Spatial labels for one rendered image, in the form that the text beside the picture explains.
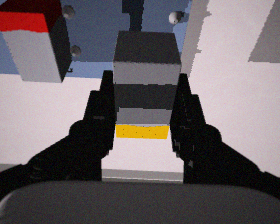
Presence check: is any grey block with yellow end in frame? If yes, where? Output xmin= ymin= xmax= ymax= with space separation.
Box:
xmin=112 ymin=31 xmax=182 ymax=139

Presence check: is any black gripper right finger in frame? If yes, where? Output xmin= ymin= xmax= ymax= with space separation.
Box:
xmin=169 ymin=73 xmax=280 ymax=199

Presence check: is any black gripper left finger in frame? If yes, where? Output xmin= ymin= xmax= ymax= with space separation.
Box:
xmin=0 ymin=70 xmax=116 ymax=201

